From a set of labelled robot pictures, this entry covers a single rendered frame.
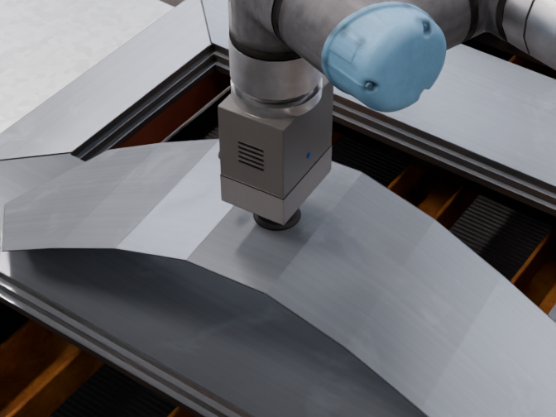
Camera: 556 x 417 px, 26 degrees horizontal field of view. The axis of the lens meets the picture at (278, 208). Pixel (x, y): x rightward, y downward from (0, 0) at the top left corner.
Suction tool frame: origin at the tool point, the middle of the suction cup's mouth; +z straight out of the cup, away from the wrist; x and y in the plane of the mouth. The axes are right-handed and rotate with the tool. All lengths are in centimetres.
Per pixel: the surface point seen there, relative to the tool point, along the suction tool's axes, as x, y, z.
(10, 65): -59, -29, 22
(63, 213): -22.8, 3.4, 6.7
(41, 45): -59, -35, 22
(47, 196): -28.2, -0.2, 9.6
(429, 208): -0.5, -38.8, 29.0
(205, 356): -3.6, 7.4, 12.9
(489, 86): 2.7, -45.6, 12.8
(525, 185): 13.1, -32.0, 13.8
